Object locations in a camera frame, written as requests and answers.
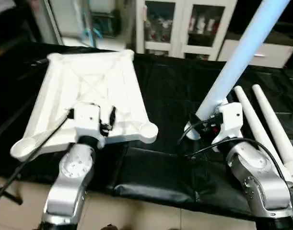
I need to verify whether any black metal table leg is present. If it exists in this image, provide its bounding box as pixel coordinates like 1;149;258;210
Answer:
0;181;13;207

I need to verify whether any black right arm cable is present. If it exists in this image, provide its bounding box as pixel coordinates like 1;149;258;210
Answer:
177;117;292;184

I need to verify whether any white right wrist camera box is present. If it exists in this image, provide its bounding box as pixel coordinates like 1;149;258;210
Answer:
216;101;244;145

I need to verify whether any white glass door cabinet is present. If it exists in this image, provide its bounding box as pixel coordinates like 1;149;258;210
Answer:
135;0;241;61

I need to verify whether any white drawer unit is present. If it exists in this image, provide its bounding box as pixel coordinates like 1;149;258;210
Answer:
217;37;293;69

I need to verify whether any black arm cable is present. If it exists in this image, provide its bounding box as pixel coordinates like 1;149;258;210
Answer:
0;112;75;211
177;117;292;184

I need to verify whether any white plastic table top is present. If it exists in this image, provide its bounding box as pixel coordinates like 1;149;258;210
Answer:
10;49;159;161

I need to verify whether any white plastic table leg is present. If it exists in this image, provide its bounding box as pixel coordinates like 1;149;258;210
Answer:
234;86;287;161
184;0;291;141
251;84;293;185

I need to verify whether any black table mat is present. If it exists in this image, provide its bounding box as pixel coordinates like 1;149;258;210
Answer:
0;42;293;222

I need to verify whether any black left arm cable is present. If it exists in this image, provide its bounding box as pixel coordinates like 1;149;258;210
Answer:
0;112;75;211

